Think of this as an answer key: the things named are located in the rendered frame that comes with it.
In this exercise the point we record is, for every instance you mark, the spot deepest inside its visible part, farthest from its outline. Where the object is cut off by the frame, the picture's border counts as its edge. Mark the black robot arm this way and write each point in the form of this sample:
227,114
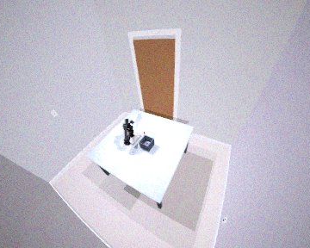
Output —
128,132

